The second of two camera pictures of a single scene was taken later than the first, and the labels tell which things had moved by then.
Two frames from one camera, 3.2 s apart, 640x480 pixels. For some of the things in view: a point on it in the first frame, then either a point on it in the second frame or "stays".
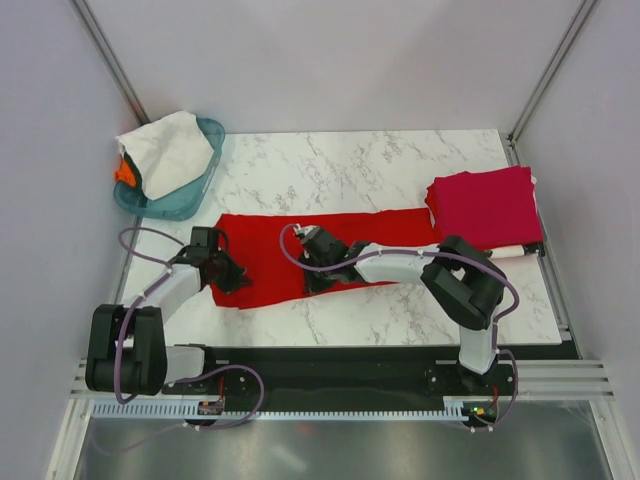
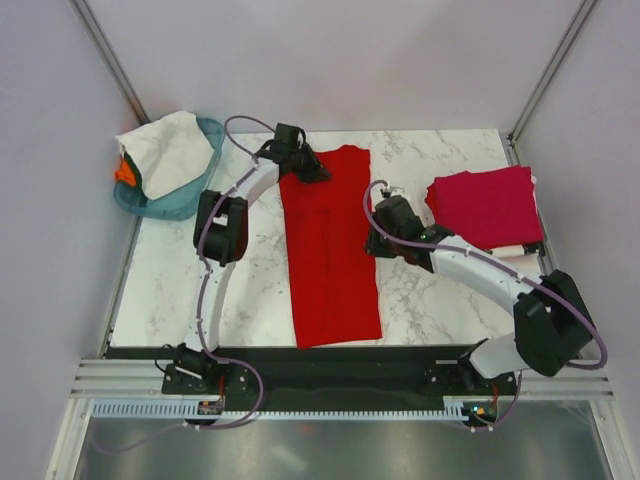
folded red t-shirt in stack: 433,200 stays
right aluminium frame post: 511,147 stays
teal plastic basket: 182,201 stays
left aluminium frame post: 117,68 stays
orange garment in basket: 125,174 stays
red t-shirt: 268,246 -> 335,279
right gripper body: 320,280 -> 380,246
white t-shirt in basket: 166,153 stays
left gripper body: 228,275 -> 305,164
